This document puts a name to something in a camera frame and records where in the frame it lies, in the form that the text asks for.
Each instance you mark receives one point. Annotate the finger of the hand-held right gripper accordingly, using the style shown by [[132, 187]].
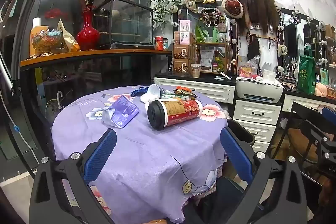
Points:
[[325, 140], [330, 114]]

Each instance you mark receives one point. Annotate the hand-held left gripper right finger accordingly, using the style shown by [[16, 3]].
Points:
[[236, 155]]

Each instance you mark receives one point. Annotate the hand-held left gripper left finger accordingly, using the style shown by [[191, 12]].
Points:
[[101, 153]]

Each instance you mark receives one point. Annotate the white paper cup blue print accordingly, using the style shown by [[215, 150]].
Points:
[[153, 92]]

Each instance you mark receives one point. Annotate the pink soft toy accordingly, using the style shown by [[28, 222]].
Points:
[[321, 90]]

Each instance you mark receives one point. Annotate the green framed picture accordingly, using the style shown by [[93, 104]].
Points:
[[324, 78]]

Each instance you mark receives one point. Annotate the white narrow desk drawer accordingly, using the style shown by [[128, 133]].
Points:
[[294, 102]]

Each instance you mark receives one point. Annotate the purple floral tablecloth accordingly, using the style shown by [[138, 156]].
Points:
[[147, 155]]

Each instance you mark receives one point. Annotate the white three-drawer cabinet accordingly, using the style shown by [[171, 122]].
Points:
[[256, 113]]

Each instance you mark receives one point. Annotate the green tote bag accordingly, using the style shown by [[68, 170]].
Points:
[[305, 74]]

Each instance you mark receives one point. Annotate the purple foil snack packet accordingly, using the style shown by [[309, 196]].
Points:
[[123, 111]]

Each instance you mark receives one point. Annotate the white printer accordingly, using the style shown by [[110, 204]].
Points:
[[258, 91]]

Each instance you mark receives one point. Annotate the small white tissue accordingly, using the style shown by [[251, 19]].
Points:
[[144, 99]]

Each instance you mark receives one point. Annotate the red canister with black lid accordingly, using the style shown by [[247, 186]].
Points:
[[181, 113]]

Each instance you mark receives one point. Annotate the blue crumpled wrapper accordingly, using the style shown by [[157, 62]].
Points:
[[137, 92]]

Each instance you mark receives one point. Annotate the orange yellow wrapper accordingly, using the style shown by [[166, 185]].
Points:
[[185, 92]]

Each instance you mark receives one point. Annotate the vanity mirror with bulbs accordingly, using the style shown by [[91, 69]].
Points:
[[290, 37]]

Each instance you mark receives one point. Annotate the plastic bag with red packs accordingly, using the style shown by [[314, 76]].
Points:
[[248, 69]]

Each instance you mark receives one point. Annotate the wooden counter shelf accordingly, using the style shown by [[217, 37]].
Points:
[[92, 54]]

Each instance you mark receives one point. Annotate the wooden desktop rack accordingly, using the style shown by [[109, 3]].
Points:
[[210, 43]]

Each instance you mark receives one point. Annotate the yellow paper bag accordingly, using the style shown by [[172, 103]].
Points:
[[68, 40]]

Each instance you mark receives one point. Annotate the red ceramic vase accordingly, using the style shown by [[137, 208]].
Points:
[[88, 35]]

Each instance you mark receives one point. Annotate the red tin can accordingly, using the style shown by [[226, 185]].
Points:
[[159, 43]]

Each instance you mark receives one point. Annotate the cut glass bowl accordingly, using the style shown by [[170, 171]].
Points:
[[47, 40]]

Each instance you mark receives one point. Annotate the small jar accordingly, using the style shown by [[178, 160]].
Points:
[[165, 45]]

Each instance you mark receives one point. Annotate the pink greeting card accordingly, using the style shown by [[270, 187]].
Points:
[[185, 38], [185, 26]]

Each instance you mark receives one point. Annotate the hanging brown hair extensions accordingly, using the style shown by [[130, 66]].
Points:
[[256, 8]]

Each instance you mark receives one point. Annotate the ornate black white headdress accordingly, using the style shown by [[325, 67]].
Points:
[[211, 16]]

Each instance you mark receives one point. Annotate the red round fur-trimmed hat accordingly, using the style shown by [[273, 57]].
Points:
[[232, 7]]

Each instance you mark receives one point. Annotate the green leafy branches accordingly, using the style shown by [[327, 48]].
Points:
[[162, 3]]

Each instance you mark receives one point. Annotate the glass terrarium black frame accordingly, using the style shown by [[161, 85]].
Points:
[[123, 22]]

